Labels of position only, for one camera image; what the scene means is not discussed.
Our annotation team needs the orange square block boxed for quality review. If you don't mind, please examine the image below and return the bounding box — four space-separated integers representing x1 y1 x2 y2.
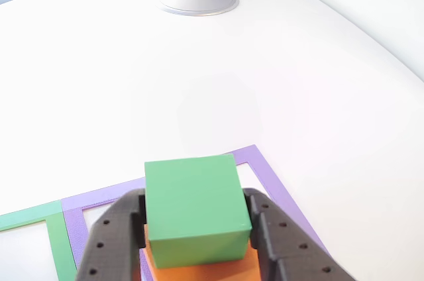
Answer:
142 224 262 281

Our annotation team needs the green square block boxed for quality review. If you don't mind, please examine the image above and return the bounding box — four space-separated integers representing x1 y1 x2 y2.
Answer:
144 153 253 270

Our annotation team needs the green square frame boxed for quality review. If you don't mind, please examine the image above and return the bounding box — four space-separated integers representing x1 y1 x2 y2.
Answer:
0 199 79 281

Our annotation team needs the purple square frame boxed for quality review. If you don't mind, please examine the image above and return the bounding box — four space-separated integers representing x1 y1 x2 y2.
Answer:
61 143 332 281

